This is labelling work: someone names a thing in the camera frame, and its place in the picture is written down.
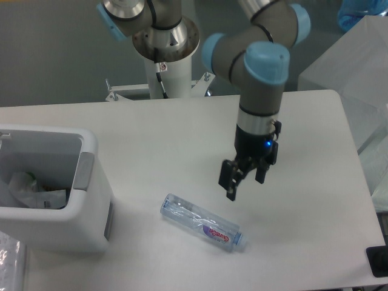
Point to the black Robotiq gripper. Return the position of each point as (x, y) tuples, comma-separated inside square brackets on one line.
[(252, 151)]

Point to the clear plastic water bottle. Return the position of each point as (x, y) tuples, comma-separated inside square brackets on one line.
[(200, 221)]

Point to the white plastic bag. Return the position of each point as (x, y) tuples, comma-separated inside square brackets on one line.
[(24, 187)]

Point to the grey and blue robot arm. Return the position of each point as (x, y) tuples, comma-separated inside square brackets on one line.
[(256, 61)]

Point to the white plastic trash can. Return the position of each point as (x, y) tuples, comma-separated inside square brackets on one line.
[(59, 158)]

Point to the translucent plastic storage box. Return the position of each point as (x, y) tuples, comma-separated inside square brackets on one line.
[(356, 68)]

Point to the black device at table edge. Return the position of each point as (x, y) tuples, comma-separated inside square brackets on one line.
[(377, 257)]

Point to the blue plastic bag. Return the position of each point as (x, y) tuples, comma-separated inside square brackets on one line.
[(351, 12)]

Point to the clear patterned plastic sheet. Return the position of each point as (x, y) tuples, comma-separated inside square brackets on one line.
[(13, 254)]

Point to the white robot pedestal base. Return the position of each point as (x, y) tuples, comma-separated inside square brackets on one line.
[(165, 80)]

